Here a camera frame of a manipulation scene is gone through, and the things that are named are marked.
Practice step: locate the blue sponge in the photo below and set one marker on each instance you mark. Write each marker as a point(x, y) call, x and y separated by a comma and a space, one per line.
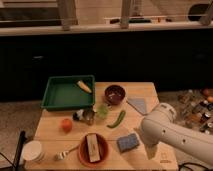
point(128, 142)

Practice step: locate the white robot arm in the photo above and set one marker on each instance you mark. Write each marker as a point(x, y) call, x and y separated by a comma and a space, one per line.
point(158, 126)

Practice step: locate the purple bowl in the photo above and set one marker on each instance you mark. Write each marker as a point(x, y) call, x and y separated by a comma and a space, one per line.
point(114, 94)

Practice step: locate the yellow corn cob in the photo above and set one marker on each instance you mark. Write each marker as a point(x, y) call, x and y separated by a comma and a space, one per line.
point(83, 86)

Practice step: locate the green cup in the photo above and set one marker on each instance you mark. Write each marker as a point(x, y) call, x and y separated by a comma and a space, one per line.
point(102, 111)

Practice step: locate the green chili pepper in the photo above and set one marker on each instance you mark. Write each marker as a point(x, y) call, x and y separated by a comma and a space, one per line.
point(118, 120)

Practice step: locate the metal measuring cup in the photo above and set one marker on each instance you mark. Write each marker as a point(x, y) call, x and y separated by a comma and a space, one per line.
point(88, 116)

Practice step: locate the grey triangular cloth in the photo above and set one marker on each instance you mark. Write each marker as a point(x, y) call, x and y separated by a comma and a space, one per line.
point(138, 104)

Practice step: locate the black and white toy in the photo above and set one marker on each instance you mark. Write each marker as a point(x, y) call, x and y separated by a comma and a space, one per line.
point(78, 115)

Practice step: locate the green plastic tray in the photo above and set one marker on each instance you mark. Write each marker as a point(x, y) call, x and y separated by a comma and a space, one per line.
point(63, 93)

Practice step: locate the wooden block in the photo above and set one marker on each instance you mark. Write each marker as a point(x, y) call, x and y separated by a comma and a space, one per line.
point(93, 148)

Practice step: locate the orange fruit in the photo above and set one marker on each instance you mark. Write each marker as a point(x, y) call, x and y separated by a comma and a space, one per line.
point(66, 125)

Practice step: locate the orange plate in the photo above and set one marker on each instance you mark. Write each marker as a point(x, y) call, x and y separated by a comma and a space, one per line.
point(83, 155)

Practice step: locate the spice bottle rack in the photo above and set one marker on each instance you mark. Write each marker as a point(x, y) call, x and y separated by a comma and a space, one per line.
point(196, 110)

